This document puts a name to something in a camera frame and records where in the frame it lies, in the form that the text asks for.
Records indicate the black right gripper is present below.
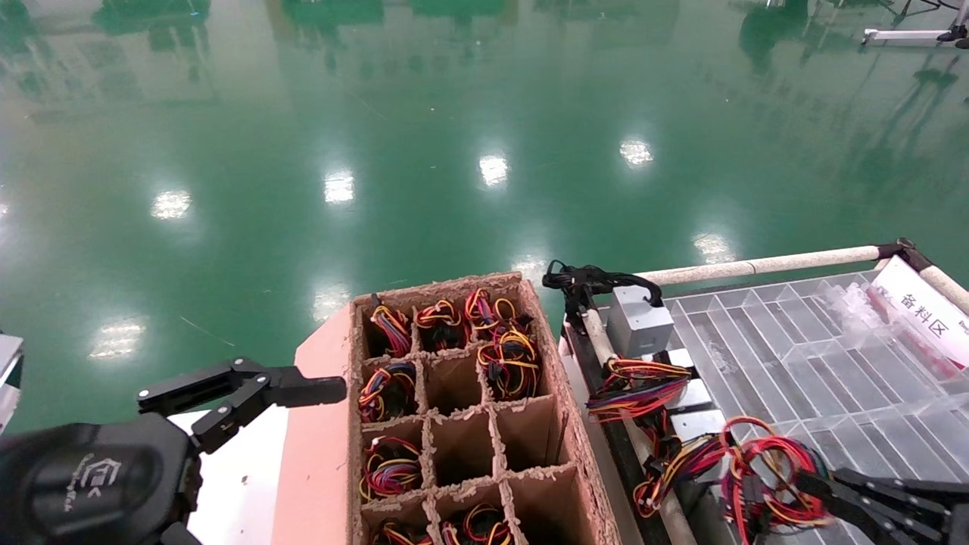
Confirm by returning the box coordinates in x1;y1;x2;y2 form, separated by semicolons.
796;469;969;545

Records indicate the pink board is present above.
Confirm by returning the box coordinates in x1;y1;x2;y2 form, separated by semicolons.
271;303;358;545

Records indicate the black pipe joint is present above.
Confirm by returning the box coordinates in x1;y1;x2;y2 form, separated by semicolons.
878;238;933;275

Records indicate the short white rack pipe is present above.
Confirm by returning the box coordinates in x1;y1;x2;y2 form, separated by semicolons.
918;263;969;315

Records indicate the multicolour wire harness bundle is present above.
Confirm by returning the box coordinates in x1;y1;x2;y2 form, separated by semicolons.
361;435;425;500
371;521;434;545
719;415;833;531
633;431;728;519
359;360;419;422
369;301;413;357
477;327;542;400
415;300;464;349
463;288;523;338
587;357;693;425
443;503;514;545

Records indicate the clear plastic divider tray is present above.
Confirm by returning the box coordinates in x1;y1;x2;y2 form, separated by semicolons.
598;269;969;545

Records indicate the silver metal power box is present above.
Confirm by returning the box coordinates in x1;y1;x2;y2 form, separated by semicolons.
607;285;676;358

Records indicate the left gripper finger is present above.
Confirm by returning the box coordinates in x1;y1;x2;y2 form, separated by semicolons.
193;367;349;455

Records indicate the black coiled cable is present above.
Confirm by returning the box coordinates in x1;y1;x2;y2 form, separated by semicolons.
542;259;665;315

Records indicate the white label sign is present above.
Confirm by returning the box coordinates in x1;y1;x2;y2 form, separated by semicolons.
871;256;969;368

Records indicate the black rack rail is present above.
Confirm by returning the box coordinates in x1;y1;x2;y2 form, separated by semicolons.
564;318;667;545

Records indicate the white metal base frame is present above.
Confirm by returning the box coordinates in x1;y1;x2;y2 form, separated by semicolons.
863;26;969;48

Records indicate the brown cardboard divider box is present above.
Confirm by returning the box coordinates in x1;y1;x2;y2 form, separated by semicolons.
348;271;622;545

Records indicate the clear plastic parts bag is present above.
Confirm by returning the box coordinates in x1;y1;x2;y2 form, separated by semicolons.
818;282;969;387

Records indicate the long white rack pipe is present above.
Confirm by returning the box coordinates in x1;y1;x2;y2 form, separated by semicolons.
640;244;885;287

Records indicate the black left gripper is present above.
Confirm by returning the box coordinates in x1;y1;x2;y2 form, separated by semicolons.
0;358;270;545

